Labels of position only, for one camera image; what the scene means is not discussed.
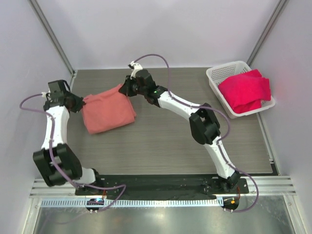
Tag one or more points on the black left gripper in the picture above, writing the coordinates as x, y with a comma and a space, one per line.
79, 103

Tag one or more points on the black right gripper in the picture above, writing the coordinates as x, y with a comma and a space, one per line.
126, 89

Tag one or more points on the salmon pink t-shirt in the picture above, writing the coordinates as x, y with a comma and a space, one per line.
107, 110

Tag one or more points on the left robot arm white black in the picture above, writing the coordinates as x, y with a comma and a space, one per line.
56, 162

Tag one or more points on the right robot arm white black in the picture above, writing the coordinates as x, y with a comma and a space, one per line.
204, 126

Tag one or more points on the white plastic laundry basket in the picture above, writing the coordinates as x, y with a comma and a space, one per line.
218, 74

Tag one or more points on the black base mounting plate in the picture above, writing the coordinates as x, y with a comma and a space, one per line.
165, 187

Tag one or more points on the crimson t-shirt in basket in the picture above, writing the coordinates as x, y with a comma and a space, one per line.
245, 92

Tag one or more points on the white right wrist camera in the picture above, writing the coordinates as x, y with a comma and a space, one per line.
135, 67

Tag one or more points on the left aluminium frame post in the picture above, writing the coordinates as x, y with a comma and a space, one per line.
49, 31

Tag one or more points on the aluminium frame post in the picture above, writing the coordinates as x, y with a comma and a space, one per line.
49, 31
279, 8

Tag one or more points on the perforated aluminium rail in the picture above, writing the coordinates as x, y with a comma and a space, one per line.
97, 203

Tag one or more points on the right aluminium frame post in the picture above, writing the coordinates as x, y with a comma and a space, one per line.
279, 8

